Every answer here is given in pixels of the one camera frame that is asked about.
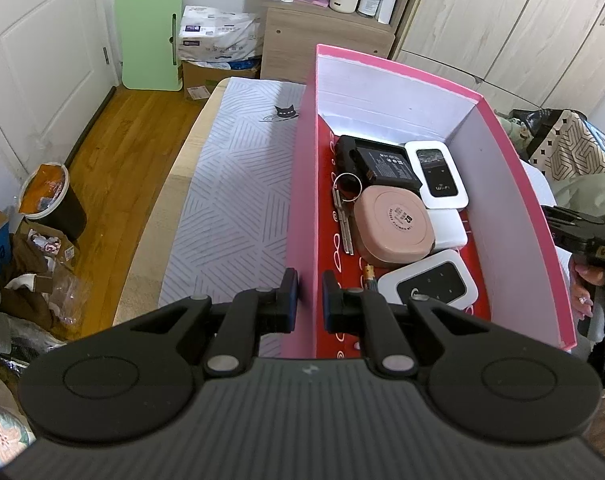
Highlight pink cardboard box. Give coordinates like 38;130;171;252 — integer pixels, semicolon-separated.
282;44;577;358

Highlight patterned tote bag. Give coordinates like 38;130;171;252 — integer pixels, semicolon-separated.
502;108;605;182

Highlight white wifi router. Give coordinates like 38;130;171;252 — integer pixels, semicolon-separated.
377;249;479;310
404;141;469;210

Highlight white charger plug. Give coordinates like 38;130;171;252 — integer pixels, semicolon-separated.
427;209;468;252

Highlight AA battery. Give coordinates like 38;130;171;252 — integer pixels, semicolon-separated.
364;264;378;292

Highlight red patterned paper liner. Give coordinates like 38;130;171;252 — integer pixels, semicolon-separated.
315;117;491;359

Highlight white patterned tablecloth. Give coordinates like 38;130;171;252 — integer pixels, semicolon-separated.
157;77;308;359

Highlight pink round case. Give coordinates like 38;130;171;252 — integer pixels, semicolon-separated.
352;185;435;268

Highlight black trash bin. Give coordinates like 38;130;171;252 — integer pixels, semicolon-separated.
17;162;86;242

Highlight wooden wardrobe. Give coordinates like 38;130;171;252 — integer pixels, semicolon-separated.
393;0;605;114

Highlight silver nail clipper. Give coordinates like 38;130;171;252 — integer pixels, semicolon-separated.
331;186;354;256

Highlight black device case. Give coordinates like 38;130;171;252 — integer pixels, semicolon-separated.
334;134;421;194

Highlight brown cardboard box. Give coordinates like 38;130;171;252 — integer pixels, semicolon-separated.
181;61;260;101

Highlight white cylinder bottle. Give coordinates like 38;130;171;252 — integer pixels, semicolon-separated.
376;0;397;25

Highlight white door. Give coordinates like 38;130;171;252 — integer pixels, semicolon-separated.
0;0;117;178

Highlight white plastic package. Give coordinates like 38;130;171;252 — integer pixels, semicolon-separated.
178;6;264;63

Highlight green folding board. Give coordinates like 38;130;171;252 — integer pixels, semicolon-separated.
115;0;183;91

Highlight wooden shelf cabinet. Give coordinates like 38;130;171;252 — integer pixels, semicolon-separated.
260;0;409;84

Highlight metal key ring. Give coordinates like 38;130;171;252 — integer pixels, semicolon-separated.
332;171;366;204

